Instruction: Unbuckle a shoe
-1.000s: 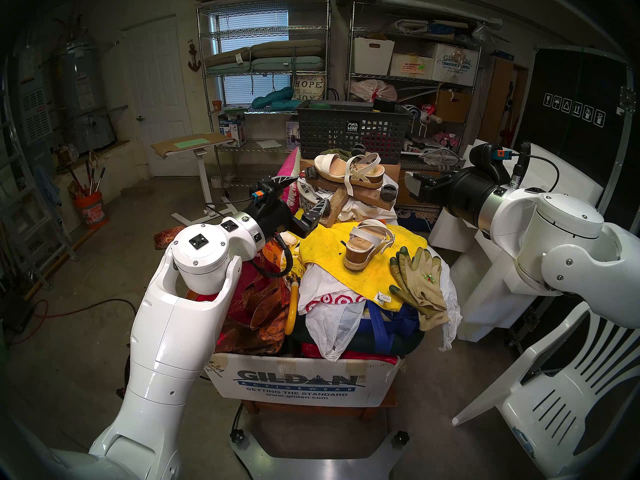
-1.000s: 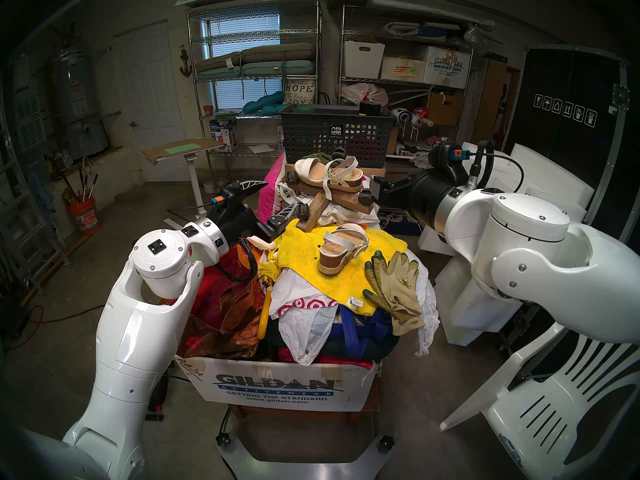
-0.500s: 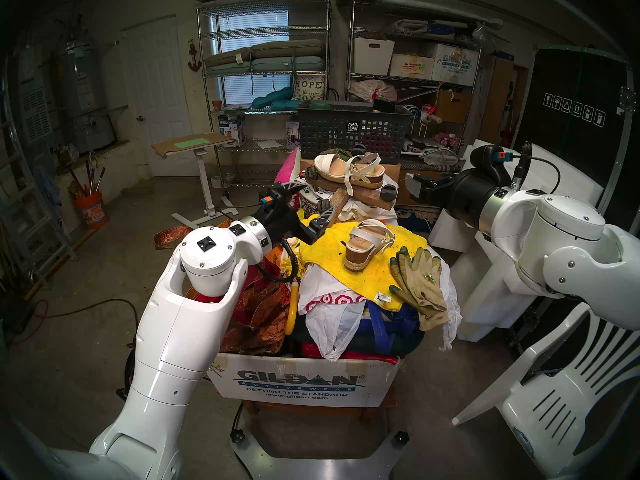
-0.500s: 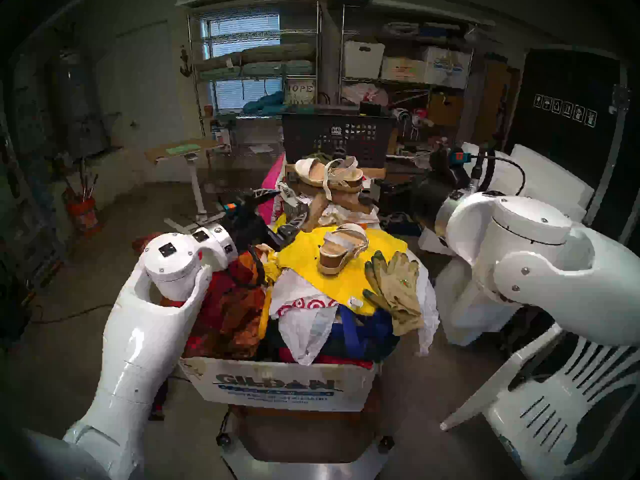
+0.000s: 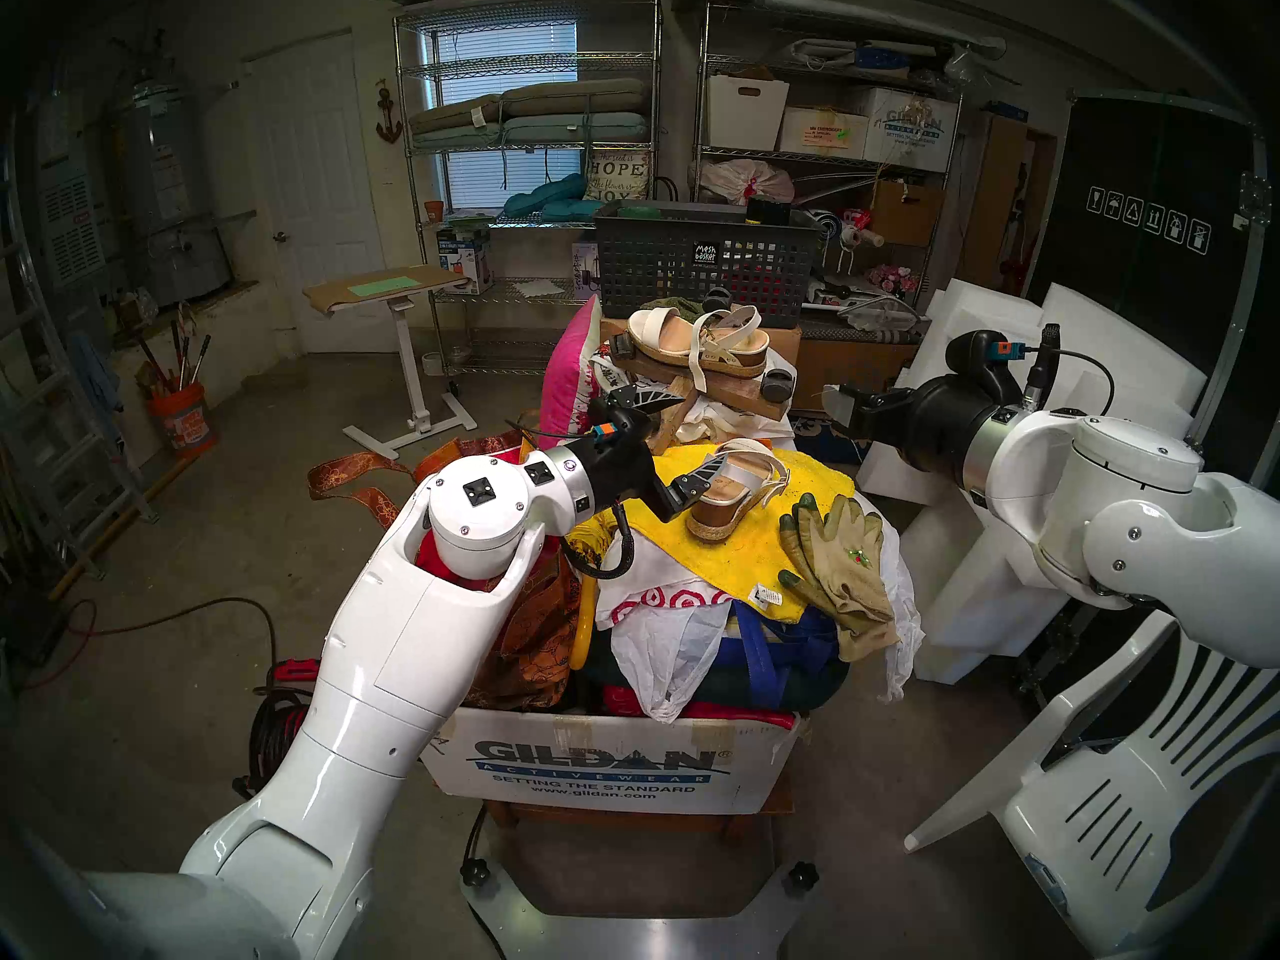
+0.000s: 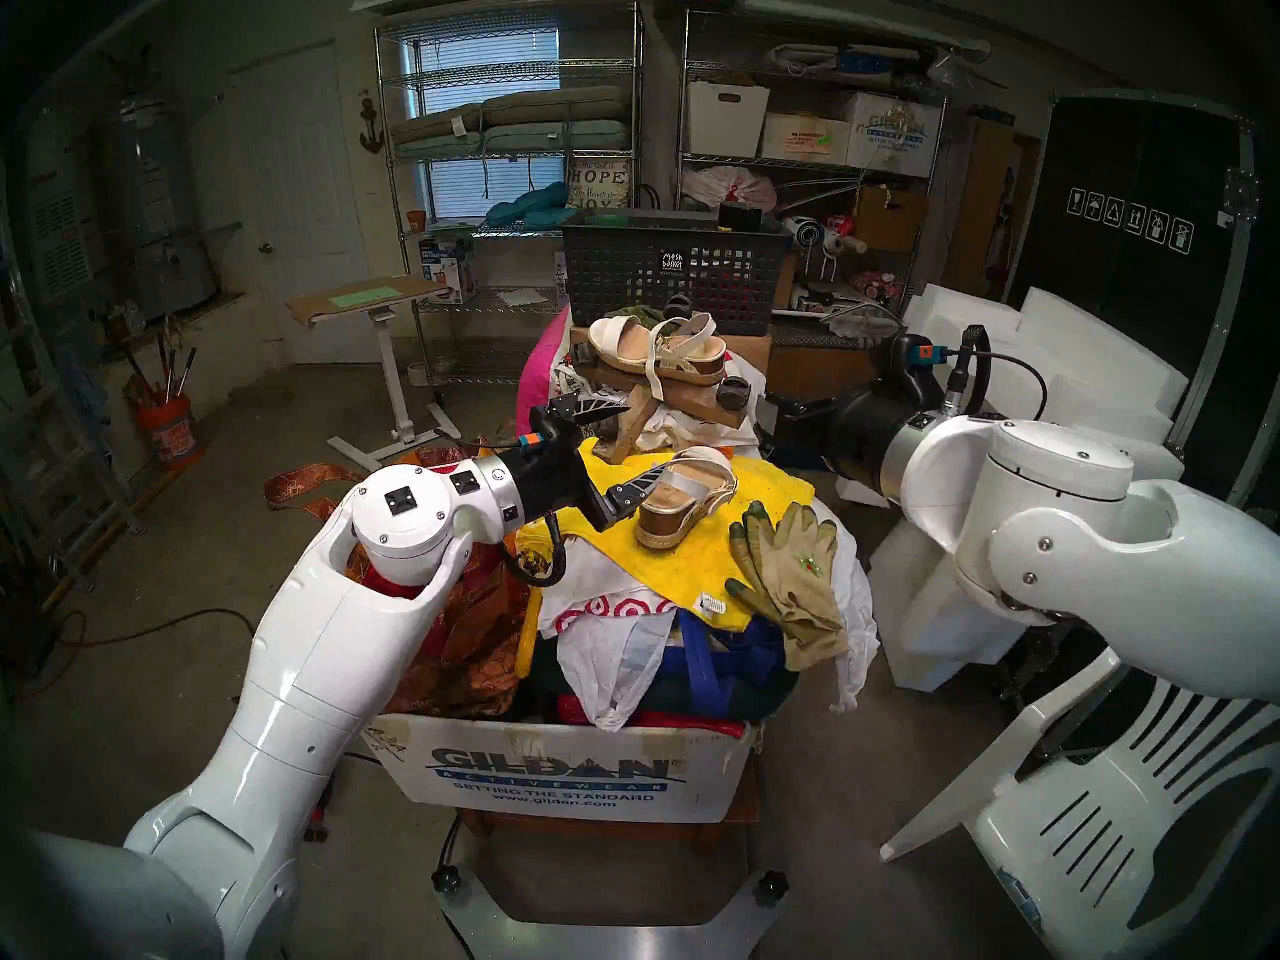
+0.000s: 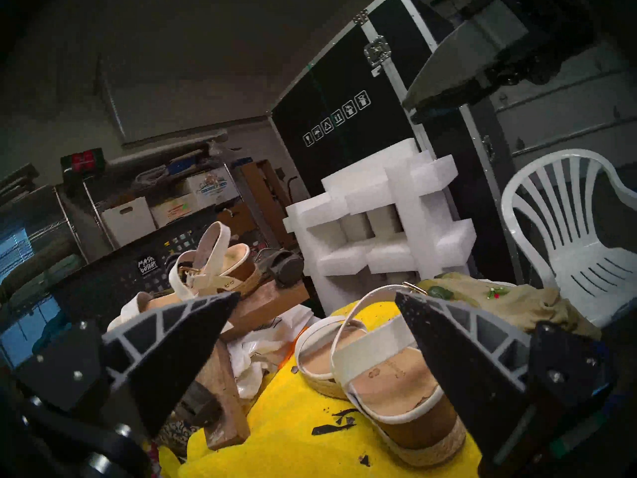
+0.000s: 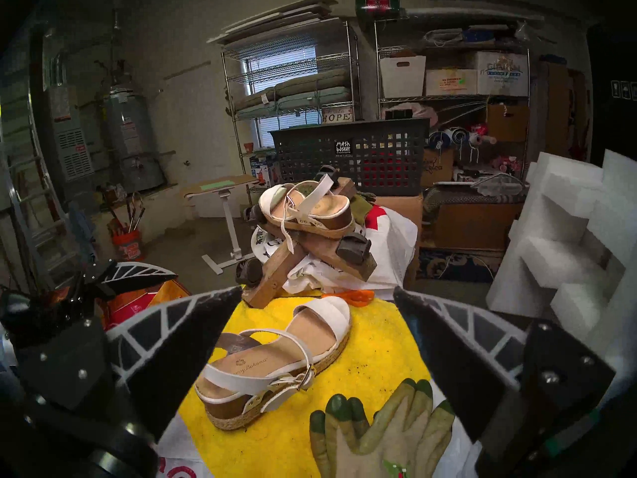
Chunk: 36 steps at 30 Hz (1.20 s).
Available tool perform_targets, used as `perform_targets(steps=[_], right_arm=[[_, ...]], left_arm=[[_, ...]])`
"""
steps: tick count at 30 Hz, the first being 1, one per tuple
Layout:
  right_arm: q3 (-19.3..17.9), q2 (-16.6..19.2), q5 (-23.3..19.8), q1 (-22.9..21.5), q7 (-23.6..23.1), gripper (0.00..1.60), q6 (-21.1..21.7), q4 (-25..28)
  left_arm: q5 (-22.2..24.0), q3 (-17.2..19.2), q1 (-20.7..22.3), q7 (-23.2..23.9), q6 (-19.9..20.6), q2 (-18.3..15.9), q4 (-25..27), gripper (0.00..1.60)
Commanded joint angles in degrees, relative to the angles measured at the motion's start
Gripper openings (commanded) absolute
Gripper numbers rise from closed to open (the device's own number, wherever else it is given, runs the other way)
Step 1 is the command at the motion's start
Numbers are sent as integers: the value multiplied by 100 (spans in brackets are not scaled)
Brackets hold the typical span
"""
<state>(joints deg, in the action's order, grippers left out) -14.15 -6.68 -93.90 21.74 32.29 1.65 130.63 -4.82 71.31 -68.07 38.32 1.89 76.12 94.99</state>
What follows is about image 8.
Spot black plastic mesh basket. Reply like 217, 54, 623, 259
269, 118, 431, 198

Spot blue patterned rug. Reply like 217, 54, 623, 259
418, 248, 501, 283

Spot red snowman box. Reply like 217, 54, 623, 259
355, 0, 400, 18

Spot sage green seat cushion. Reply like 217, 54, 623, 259
234, 86, 353, 120

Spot white labelled cardboard box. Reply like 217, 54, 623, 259
425, 69, 478, 97

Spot grey furnace cabinet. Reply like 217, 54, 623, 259
30, 29, 100, 204

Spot wooden caster dolly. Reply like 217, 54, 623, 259
234, 166, 379, 309

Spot white Target plastic bag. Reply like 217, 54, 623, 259
157, 415, 219, 478

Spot pink white plastic bag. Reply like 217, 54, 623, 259
383, 103, 438, 129

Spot white box with handle hole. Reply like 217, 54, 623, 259
379, 55, 426, 99

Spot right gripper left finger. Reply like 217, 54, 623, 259
15, 286, 243, 443

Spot low brown wooden cabinet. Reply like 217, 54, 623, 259
421, 183, 526, 253

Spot yellow terry towel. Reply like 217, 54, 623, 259
178, 290, 448, 478

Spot window with white blinds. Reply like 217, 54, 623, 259
244, 44, 324, 149

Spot red orange floral bag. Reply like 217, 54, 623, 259
102, 278, 192, 328

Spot tall brown wooden cabinet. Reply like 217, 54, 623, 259
530, 59, 590, 159

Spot small Gildan cardboard box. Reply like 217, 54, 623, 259
475, 51, 530, 98

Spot HOPE word sign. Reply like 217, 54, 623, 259
321, 106, 355, 124

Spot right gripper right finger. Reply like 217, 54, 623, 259
393, 286, 617, 478

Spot white strappy wedge sandal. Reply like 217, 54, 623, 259
194, 296, 353, 431
258, 173, 356, 256

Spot chrome wire shelf rack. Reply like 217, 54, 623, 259
219, 19, 361, 194
373, 16, 531, 184

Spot blue white product box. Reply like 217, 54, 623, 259
249, 156, 275, 189

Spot grey water heater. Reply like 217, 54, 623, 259
100, 81, 167, 194

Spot orange plastic bucket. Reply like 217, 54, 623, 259
112, 229, 145, 261

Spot grey metal ladder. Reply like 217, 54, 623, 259
0, 84, 80, 293

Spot brown cardboard storage box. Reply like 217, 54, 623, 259
487, 104, 529, 143

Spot white rolling overbed table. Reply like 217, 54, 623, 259
182, 175, 259, 276

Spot orange plastic handle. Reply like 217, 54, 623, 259
321, 290, 375, 307

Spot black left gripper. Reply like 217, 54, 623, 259
0, 262, 179, 339

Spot white foam packing block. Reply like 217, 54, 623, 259
485, 148, 637, 383

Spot white flat boards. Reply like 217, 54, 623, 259
208, 0, 339, 45

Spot khaki seat cushion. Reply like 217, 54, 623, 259
233, 68, 349, 110

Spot tan green-tipped work glove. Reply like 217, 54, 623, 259
309, 378, 456, 478

